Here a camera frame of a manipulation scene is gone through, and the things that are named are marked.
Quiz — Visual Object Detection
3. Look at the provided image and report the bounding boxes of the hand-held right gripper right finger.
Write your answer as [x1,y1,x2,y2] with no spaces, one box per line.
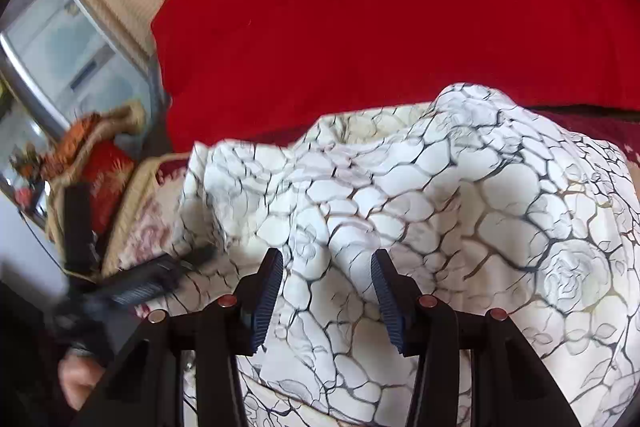
[370,249,583,427]

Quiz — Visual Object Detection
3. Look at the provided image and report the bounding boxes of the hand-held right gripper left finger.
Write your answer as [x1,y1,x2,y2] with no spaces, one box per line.
[75,248,285,427]

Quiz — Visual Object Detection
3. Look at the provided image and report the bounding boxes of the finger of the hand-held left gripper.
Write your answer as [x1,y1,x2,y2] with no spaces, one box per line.
[102,246,217,308]
[61,183,96,275]

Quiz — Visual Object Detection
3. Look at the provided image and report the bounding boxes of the white black patterned coat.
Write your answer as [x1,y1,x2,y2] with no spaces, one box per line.
[177,82,640,427]

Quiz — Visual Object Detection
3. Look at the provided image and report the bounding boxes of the person's left hand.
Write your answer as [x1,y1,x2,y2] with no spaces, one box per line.
[57,349,107,410]

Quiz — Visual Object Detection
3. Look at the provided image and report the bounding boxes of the floral red beige blanket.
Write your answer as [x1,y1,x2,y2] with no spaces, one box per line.
[100,104,640,308]

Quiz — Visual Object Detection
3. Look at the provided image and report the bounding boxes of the red cardboard box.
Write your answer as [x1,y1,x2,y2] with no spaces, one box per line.
[82,142,136,233]

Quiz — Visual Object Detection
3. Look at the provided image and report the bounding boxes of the flower arrangement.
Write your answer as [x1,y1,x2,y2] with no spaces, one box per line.
[10,144,51,180]

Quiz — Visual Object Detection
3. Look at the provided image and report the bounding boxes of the orange black patterned cloth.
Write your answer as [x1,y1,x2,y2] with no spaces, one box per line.
[55,114,118,172]

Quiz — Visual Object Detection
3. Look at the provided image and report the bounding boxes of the dark leather sofa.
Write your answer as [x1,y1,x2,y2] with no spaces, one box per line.
[145,62,176,155]

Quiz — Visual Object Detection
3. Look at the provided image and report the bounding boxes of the red sofa cover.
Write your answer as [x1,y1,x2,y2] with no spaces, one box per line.
[150,0,640,152]

